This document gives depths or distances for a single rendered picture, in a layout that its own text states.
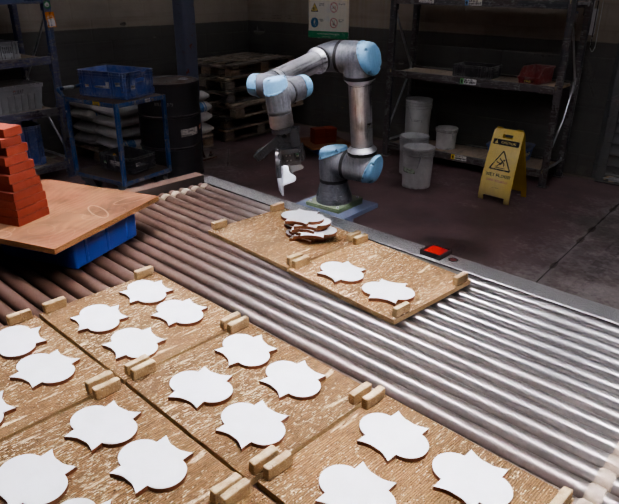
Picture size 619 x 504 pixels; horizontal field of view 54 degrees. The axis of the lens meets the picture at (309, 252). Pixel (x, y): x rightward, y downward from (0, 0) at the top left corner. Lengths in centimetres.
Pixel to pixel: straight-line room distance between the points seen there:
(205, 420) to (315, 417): 22
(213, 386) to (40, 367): 39
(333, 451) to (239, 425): 19
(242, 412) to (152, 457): 19
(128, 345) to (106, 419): 26
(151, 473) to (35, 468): 20
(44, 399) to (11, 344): 24
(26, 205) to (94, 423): 94
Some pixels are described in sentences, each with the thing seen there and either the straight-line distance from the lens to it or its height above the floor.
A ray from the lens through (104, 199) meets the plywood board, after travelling 220.
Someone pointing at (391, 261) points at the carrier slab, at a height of 94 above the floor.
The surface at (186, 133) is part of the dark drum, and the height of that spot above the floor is 43.
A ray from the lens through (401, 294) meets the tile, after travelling 168.
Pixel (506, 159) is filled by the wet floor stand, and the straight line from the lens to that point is 544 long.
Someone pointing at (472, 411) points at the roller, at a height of 92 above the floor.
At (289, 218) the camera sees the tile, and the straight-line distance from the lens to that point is 202.
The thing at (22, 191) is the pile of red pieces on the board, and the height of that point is 114.
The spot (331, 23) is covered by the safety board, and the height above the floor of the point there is 128.
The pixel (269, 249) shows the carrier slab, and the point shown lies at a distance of 196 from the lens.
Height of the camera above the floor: 173
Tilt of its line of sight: 24 degrees down
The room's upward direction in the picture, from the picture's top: 1 degrees clockwise
